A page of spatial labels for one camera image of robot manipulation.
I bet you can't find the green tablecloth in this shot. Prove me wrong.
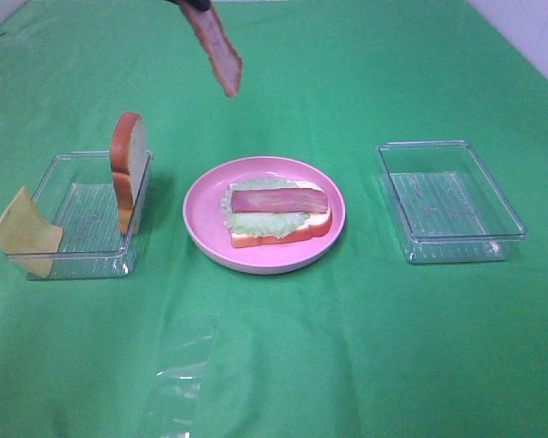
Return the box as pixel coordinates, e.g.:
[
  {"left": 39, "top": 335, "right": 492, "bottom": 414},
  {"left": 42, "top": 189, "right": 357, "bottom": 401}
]
[{"left": 0, "top": 1, "right": 548, "bottom": 437}]

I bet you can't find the bread slice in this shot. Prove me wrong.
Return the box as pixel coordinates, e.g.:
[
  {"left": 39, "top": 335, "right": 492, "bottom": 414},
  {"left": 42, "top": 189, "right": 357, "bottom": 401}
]
[
  {"left": 227, "top": 180, "right": 332, "bottom": 248},
  {"left": 110, "top": 111, "right": 147, "bottom": 235}
]

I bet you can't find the bacon strip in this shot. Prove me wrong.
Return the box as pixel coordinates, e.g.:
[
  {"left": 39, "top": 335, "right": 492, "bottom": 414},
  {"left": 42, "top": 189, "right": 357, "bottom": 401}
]
[
  {"left": 230, "top": 187, "right": 329, "bottom": 214},
  {"left": 177, "top": 1, "right": 243, "bottom": 98}
]

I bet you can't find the right clear plastic tray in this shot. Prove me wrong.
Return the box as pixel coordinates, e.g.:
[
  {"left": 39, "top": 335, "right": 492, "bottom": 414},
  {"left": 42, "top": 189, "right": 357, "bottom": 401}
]
[{"left": 377, "top": 140, "right": 527, "bottom": 265}]

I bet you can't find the pink round plate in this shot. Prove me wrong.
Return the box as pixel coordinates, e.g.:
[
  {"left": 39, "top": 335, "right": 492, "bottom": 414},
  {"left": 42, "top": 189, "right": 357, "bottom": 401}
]
[{"left": 183, "top": 156, "right": 346, "bottom": 275}]

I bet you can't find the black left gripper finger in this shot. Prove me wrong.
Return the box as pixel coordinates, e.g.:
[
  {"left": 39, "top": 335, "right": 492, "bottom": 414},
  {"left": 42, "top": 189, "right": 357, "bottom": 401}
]
[{"left": 176, "top": 0, "right": 211, "bottom": 12}]

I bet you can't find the clear plastic film sheet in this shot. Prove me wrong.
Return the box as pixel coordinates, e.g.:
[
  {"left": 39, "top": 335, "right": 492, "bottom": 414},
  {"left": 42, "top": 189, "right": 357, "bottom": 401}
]
[{"left": 137, "top": 314, "right": 218, "bottom": 437}]

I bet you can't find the green lettuce leaf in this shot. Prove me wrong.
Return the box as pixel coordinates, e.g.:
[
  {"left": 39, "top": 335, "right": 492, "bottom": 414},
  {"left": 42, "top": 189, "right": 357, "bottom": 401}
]
[{"left": 220, "top": 177, "right": 311, "bottom": 238}]

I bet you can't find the yellow cheese slice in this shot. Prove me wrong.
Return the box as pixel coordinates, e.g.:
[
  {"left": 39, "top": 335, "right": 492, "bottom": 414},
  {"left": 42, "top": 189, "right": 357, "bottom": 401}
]
[{"left": 0, "top": 186, "right": 63, "bottom": 278}]

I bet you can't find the left clear plastic tray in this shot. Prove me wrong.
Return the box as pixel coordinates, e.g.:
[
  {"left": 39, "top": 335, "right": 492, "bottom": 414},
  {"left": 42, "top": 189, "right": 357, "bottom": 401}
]
[{"left": 5, "top": 151, "right": 153, "bottom": 280}]

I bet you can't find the clear plastic tray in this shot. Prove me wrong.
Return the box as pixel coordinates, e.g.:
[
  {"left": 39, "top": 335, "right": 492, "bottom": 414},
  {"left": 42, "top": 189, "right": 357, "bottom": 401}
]
[
  {"left": 377, "top": 140, "right": 527, "bottom": 265},
  {"left": 5, "top": 151, "right": 153, "bottom": 280}
]

